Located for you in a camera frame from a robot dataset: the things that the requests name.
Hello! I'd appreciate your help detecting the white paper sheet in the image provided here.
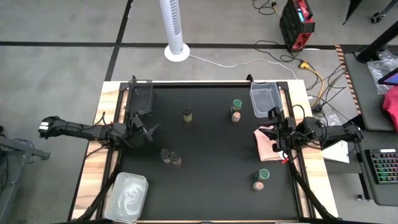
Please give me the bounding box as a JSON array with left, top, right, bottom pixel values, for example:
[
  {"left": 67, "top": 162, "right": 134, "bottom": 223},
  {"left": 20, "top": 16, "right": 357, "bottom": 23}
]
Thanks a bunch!
[{"left": 322, "top": 139, "right": 351, "bottom": 164}]

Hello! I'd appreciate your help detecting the yellow extension cable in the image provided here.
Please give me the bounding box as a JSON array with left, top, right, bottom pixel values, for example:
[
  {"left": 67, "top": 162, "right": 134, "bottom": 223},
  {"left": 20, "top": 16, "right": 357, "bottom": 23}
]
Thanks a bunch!
[{"left": 298, "top": 60, "right": 326, "bottom": 108}]

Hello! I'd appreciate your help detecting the black floor cable bundle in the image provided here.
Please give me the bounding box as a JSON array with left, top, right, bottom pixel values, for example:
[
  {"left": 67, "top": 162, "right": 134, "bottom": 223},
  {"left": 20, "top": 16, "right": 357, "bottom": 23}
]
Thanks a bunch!
[{"left": 254, "top": 39, "right": 304, "bottom": 63}]

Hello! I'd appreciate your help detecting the red black power station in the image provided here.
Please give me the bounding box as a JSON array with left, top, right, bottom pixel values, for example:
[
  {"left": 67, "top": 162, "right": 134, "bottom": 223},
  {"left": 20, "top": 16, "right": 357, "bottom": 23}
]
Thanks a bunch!
[{"left": 279, "top": 0, "right": 316, "bottom": 52}]

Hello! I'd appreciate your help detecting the tablet with lit screen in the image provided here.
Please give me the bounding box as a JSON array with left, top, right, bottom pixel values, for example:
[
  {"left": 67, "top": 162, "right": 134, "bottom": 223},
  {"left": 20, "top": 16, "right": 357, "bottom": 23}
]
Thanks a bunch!
[{"left": 377, "top": 67, "right": 398, "bottom": 87}]

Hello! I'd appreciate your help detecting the clear plastic bag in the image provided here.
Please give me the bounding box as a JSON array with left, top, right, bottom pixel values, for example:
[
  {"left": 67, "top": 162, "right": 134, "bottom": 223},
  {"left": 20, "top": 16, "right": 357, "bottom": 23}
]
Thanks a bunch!
[{"left": 366, "top": 51, "right": 398, "bottom": 95}]

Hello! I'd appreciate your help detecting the grey desk with tablet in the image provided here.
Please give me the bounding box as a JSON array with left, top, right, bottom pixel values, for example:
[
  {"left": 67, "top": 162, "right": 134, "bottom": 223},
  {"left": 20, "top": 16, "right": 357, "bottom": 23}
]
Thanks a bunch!
[{"left": 343, "top": 51, "right": 398, "bottom": 131}]

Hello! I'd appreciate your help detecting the orange black striped strip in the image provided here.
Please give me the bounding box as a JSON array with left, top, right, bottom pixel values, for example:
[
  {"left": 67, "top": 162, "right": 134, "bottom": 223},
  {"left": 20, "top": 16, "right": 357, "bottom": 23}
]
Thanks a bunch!
[{"left": 335, "top": 44, "right": 362, "bottom": 115}]

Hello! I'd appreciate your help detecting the grey equipment stand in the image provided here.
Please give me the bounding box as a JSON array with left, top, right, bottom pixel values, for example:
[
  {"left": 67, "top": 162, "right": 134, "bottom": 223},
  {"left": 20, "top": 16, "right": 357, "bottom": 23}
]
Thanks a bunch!
[{"left": 0, "top": 124, "right": 52, "bottom": 224}]

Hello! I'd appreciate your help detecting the white tower fan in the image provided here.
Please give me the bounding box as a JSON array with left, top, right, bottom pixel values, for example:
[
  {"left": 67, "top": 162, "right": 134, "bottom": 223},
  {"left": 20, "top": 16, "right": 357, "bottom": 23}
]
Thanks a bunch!
[{"left": 159, "top": 0, "right": 191, "bottom": 63}]

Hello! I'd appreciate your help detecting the backlit computer keyboard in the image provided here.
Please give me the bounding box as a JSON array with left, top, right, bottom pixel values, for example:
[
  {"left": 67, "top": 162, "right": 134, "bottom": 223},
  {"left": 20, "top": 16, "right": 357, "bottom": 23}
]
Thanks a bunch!
[{"left": 364, "top": 148, "right": 398, "bottom": 185}]

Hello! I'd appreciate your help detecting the smoky grey plastic bin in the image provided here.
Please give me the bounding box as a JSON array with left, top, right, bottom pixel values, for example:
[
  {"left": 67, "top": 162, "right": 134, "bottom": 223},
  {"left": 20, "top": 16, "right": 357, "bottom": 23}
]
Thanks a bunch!
[{"left": 126, "top": 79, "right": 155, "bottom": 116}]

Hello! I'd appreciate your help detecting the green lid spice jar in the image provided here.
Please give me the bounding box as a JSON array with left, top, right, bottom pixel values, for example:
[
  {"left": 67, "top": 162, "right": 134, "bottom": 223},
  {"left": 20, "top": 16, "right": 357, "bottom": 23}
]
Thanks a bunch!
[
  {"left": 253, "top": 168, "right": 271, "bottom": 183},
  {"left": 230, "top": 98, "right": 243, "bottom": 115}
]

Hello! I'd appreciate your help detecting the grey desk with keyboard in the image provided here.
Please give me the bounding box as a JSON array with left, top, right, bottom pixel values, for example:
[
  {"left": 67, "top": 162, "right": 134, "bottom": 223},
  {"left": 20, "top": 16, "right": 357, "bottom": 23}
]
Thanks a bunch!
[{"left": 354, "top": 129, "right": 398, "bottom": 207}]

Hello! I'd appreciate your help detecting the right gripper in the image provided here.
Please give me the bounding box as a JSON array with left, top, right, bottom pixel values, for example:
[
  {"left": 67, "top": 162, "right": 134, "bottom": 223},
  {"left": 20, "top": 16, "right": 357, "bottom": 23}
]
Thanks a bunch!
[{"left": 259, "top": 117, "right": 299, "bottom": 154}]

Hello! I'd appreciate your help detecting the black table mat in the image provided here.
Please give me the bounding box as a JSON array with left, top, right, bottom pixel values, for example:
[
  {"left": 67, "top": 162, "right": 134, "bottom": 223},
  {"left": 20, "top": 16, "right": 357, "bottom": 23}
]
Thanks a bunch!
[{"left": 119, "top": 83, "right": 299, "bottom": 222}]

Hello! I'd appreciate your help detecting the black table frame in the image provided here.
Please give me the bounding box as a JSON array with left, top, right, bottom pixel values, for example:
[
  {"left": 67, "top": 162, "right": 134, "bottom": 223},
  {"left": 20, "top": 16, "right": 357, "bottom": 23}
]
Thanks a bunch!
[{"left": 70, "top": 74, "right": 341, "bottom": 224}]

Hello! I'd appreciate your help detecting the red cloth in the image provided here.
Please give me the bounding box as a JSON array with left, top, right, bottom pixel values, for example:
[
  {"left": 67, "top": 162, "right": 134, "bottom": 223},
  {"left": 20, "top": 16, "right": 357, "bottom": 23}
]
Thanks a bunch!
[{"left": 381, "top": 85, "right": 398, "bottom": 133}]

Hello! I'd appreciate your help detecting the clear plastic bin with handles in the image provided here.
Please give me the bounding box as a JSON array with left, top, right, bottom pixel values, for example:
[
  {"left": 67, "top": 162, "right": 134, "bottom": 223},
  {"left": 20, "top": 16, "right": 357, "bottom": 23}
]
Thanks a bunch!
[{"left": 249, "top": 81, "right": 284, "bottom": 119}]

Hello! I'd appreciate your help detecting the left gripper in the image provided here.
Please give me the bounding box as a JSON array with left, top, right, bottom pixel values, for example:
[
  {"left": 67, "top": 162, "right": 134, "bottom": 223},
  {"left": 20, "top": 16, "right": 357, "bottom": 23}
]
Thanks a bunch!
[{"left": 124, "top": 120, "right": 160, "bottom": 146}]

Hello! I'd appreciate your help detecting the clear rounded plastic container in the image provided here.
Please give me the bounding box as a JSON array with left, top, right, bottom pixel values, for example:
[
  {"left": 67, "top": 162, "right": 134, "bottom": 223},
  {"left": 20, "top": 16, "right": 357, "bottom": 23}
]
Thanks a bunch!
[{"left": 104, "top": 172, "right": 149, "bottom": 223}]

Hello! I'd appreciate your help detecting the white fan power cable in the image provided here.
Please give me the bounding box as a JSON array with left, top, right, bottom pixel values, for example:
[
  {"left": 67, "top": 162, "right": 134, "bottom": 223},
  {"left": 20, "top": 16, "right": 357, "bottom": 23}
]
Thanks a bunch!
[{"left": 188, "top": 53, "right": 299, "bottom": 80}]

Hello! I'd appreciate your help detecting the yellow-green spice jar black lid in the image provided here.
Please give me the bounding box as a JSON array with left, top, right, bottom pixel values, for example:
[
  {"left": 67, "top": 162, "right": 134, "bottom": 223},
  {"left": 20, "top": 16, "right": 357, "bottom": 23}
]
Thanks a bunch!
[{"left": 182, "top": 106, "right": 193, "bottom": 123}]

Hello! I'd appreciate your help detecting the pink folded cloth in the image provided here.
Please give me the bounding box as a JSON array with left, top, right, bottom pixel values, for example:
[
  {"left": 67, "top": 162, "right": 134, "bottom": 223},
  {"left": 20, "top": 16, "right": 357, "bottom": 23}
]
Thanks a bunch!
[{"left": 253, "top": 124, "right": 285, "bottom": 162}]

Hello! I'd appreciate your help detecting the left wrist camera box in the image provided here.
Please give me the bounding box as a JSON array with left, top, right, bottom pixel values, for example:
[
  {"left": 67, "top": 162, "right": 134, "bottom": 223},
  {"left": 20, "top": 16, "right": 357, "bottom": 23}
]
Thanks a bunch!
[{"left": 132, "top": 111, "right": 146, "bottom": 130}]

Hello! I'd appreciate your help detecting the black angled stand pole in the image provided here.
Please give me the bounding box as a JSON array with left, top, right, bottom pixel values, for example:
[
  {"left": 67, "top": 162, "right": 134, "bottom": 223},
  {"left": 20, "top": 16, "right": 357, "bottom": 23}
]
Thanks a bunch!
[{"left": 356, "top": 20, "right": 398, "bottom": 64}]

